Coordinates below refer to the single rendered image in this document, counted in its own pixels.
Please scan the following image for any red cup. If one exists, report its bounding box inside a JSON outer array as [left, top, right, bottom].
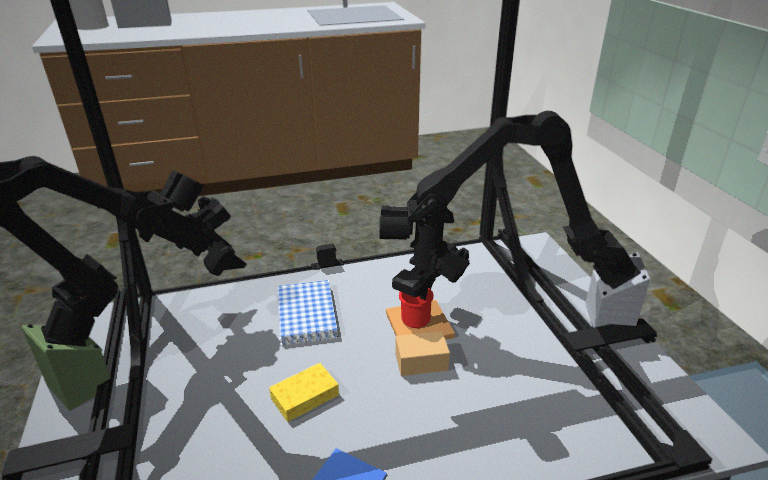
[[399, 288, 434, 328]]

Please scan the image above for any tan box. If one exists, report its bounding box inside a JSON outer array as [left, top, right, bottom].
[[396, 331, 450, 376]]

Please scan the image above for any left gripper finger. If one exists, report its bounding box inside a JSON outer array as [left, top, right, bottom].
[[429, 270, 441, 289], [419, 278, 436, 300]]

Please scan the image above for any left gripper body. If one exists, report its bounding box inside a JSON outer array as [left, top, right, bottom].
[[392, 239, 458, 297]]

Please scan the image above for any yellow sponge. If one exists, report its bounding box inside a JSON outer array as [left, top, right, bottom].
[[269, 363, 339, 422]]

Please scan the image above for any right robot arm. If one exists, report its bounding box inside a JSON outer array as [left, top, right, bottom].
[[0, 156, 231, 347]]

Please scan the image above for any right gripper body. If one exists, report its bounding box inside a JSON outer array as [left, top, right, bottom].
[[173, 215, 235, 276]]

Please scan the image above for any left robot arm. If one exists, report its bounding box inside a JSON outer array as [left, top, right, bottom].
[[379, 111, 641, 289]]

